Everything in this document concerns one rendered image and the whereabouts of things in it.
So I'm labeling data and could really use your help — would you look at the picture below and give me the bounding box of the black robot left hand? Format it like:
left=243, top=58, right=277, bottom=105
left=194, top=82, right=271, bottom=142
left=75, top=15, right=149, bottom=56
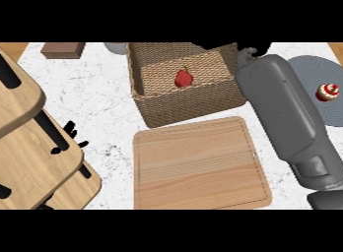
left=49, top=120, right=90, bottom=156

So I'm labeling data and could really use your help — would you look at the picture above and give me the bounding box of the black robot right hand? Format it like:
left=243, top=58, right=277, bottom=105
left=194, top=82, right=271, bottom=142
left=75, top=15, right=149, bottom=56
left=234, top=41, right=274, bottom=56

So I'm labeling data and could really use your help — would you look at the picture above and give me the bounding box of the red bell pepper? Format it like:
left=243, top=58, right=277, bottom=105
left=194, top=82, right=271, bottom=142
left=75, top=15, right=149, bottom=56
left=173, top=65, right=197, bottom=89

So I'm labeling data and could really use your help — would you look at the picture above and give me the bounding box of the woven wicker basket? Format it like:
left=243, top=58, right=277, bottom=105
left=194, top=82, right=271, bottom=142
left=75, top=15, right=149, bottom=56
left=127, top=41, right=249, bottom=129

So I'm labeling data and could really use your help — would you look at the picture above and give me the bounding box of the pale wooden cutting board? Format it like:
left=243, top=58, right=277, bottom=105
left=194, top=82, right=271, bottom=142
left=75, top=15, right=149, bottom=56
left=130, top=115, right=274, bottom=211

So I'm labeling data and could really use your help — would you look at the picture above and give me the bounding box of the wooden tiered rack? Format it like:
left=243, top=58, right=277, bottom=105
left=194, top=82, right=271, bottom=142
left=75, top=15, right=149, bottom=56
left=0, top=41, right=104, bottom=211

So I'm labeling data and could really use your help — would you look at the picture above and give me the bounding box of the red and white cupcake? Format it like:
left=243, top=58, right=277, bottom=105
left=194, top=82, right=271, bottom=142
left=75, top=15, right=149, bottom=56
left=314, top=83, right=342, bottom=103

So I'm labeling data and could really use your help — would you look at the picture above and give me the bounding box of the brown wooden block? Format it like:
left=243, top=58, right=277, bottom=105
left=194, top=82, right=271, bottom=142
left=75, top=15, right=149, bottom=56
left=40, top=41, right=87, bottom=60

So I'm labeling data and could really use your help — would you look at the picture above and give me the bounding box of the round grey placemat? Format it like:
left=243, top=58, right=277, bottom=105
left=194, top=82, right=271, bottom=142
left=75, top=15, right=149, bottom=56
left=289, top=54, right=343, bottom=128

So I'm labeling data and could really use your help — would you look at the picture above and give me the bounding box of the grey round container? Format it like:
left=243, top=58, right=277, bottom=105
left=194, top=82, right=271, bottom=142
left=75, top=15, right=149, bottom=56
left=104, top=41, right=130, bottom=55

